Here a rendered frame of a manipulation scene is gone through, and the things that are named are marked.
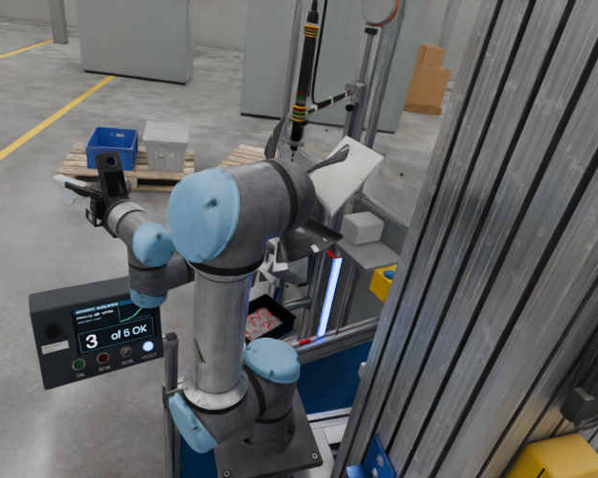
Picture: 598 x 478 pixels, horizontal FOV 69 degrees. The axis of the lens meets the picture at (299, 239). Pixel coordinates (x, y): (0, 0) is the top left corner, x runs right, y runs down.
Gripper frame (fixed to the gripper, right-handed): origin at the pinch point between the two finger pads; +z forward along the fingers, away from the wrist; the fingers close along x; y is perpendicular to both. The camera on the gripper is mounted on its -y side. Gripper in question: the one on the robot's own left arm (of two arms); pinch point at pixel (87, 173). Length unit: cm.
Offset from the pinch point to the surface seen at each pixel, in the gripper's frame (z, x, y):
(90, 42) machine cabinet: 730, 283, 54
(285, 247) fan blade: -13, 60, 23
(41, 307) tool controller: -17.5, -15.0, 22.7
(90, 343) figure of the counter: -23.2, -6.8, 31.1
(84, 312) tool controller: -21.2, -7.8, 23.7
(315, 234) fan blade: -16, 70, 19
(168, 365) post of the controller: -23, 15, 48
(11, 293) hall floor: 163, 22, 144
